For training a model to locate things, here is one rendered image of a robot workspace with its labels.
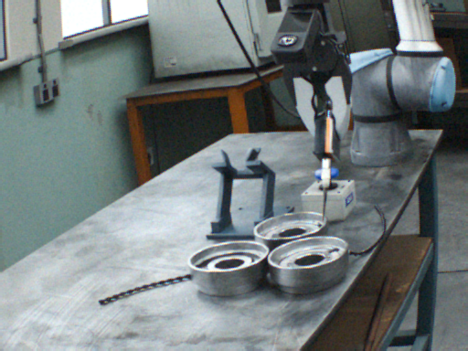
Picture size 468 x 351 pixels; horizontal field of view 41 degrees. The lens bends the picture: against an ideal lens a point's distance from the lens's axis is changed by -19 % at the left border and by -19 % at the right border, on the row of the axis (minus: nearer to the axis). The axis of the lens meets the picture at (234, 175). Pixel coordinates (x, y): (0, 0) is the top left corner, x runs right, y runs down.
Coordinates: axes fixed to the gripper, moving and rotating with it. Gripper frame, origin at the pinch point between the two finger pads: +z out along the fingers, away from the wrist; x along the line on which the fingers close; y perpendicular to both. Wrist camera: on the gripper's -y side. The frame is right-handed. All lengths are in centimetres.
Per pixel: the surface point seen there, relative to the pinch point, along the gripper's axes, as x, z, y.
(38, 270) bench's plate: 47, 17, -14
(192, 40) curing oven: 122, 0, 205
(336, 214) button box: 3.7, 15.5, 11.4
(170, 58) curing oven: 135, 7, 206
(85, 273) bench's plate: 36.6, 16.7, -12.4
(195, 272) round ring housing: 14.4, 13.3, -15.8
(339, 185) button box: 4.2, 12.3, 16.0
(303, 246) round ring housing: 3.3, 13.6, -5.9
